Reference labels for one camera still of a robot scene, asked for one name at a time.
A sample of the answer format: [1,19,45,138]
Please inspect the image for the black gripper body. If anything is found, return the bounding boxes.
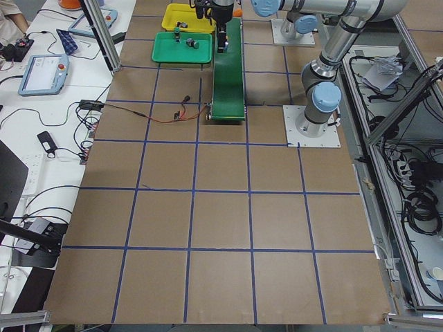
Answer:
[188,0,212,19]

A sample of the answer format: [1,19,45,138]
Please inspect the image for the green push button switch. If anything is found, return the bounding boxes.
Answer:
[174,27,181,43]

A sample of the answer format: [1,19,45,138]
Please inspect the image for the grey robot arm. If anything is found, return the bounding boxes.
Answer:
[188,0,234,53]
[251,0,408,105]

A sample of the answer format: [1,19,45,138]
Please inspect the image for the red black wire cable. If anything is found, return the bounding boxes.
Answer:
[102,100,210,124]

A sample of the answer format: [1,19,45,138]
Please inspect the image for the green plastic tray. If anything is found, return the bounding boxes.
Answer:
[152,32,213,64]

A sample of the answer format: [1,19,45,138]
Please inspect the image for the green conveyor belt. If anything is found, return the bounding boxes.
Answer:
[207,18,245,122]

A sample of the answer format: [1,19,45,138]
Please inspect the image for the white power strip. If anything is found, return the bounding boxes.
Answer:
[22,153,46,196]

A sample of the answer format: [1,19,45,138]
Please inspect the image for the aluminium frame post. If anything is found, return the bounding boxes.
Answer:
[80,0,121,73]

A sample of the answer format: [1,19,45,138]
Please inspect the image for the grey teach pendant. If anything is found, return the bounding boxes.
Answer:
[18,54,70,97]
[68,9,118,35]

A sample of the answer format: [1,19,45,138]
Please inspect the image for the black power adapter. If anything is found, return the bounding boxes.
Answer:
[79,100,104,111]

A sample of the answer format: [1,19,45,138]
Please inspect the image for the yellow plastic tray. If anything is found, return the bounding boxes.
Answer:
[161,3,215,33]

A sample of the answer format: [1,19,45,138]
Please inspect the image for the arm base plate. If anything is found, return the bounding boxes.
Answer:
[271,19,315,47]
[283,105,341,149]

